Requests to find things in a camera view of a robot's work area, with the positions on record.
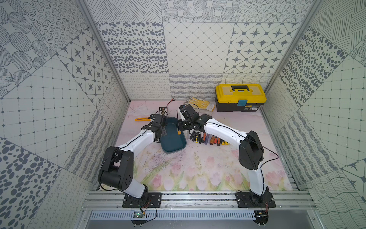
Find slim black handle screwdriver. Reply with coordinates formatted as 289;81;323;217
190;132;196;142

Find teal plastic storage box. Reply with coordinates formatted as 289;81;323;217
160;117;187;154

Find wooden handle black screwdriver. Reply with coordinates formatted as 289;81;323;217
209;135;215;145

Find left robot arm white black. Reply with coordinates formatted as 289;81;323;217
98;114;167;201

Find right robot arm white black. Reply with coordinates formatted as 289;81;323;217
178;105;269;198

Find black balanced charging board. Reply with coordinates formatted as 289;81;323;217
158;106;168;116

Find yellow utility knife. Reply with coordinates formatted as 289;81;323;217
135;117;151;122

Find yellow white work gloves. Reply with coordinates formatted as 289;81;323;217
185;97;215;112

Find yellow black toolbox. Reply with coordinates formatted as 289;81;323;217
215;84;267;112

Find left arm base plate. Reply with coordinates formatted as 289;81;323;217
122;192;162;208

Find aluminium rail frame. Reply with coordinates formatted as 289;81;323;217
81;191;316;210

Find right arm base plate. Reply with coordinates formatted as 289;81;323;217
235;191;276;209

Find white slotted cable duct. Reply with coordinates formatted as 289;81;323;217
90;210;255;220

